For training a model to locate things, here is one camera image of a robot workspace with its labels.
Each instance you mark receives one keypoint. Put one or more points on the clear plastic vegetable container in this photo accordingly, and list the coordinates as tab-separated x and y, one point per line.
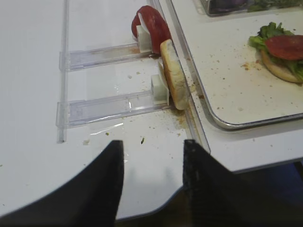
206	7

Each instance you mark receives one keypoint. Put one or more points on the green lettuce in container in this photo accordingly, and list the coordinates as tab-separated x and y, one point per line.
260	5

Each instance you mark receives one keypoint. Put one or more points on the metal baking tray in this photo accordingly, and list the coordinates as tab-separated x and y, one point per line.
240	92

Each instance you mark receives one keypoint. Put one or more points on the stack of tomato slices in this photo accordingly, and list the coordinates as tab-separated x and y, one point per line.
156	25

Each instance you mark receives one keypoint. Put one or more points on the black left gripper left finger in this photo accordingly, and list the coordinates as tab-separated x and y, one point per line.
90	199

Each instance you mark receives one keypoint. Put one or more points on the clear pusher track bread side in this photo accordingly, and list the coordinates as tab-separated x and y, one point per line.
77	113

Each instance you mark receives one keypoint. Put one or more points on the bottom bun slice upright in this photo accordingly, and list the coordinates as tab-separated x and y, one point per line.
174	75

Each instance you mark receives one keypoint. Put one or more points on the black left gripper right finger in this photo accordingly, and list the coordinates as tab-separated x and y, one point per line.
219	198

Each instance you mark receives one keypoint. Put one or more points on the bottom bun on tray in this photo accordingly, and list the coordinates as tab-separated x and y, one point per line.
279	71

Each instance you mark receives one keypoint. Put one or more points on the purple cabbage leaf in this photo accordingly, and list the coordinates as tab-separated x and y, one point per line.
226	5

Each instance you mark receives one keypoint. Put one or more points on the tomato slice on burger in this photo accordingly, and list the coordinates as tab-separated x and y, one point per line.
287	47

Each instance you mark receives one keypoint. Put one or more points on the lettuce leaf on bun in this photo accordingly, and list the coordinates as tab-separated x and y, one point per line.
271	30

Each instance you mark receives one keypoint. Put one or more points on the clear pusher track tomato side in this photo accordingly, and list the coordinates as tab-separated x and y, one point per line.
78	60

